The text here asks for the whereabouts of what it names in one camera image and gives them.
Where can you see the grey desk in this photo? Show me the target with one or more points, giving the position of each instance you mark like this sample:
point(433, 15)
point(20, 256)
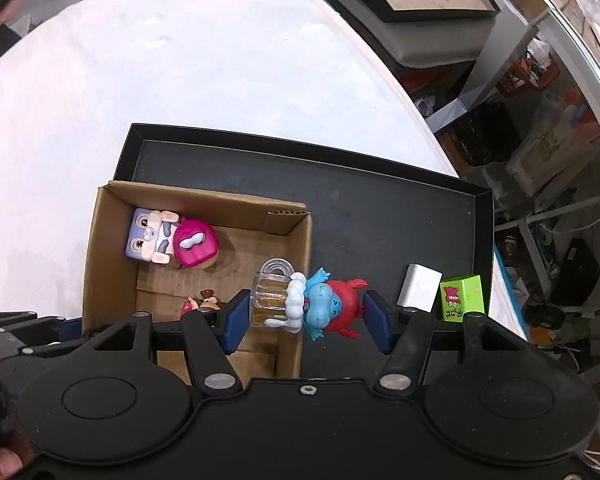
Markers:
point(570, 50)

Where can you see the green toy box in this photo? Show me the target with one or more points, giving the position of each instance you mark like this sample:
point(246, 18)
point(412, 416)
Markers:
point(462, 297)

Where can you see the pink toy figure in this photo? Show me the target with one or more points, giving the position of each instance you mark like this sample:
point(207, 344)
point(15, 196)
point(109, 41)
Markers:
point(195, 242)

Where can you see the black bag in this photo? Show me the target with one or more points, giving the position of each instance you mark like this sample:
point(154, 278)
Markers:
point(485, 132)

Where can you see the white charger plug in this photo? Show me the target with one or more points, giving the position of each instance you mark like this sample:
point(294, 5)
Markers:
point(420, 287)

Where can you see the printed cardboard carton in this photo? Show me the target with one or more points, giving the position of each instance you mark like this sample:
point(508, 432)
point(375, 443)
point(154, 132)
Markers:
point(550, 157)

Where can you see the blue figure with beer mug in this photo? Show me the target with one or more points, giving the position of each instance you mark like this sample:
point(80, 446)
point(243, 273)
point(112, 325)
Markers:
point(325, 305)

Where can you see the grey chair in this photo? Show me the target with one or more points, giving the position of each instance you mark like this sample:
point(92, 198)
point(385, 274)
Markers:
point(430, 42)

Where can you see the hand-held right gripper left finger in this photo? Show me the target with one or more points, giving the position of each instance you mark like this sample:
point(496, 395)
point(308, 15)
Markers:
point(235, 322)

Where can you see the brown cardboard box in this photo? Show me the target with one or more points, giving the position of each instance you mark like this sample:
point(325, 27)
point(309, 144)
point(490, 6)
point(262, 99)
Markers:
point(110, 280)

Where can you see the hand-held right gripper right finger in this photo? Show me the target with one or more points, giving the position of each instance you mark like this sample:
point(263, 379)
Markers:
point(377, 322)

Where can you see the brown-haired toy figure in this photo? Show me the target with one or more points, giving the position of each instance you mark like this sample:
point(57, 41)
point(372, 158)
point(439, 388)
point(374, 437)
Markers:
point(207, 304)

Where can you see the black shallow tray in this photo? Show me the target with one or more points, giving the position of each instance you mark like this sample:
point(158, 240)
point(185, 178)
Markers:
point(380, 220)

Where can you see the grey bunny cube figure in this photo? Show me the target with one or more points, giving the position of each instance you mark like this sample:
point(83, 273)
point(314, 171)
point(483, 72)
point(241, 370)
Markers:
point(147, 237)

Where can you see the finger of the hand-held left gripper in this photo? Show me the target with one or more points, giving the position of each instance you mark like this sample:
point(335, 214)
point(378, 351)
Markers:
point(70, 329)

